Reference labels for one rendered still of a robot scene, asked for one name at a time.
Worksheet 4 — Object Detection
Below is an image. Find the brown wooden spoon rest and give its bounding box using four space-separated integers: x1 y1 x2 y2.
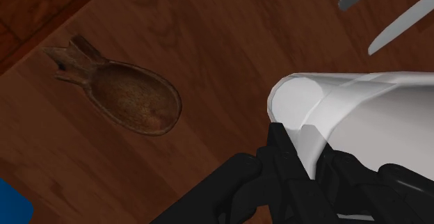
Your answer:
41 34 183 136

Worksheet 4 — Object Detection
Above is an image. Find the blue flat object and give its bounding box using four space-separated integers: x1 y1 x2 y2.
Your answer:
0 177 35 224

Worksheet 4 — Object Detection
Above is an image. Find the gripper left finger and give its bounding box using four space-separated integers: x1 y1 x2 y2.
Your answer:
150 122 335 224

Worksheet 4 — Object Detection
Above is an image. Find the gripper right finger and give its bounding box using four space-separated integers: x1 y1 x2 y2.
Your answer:
314 143 434 224

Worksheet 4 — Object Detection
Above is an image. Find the white cylindrical cup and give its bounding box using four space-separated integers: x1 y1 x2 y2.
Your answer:
266 71 434 181

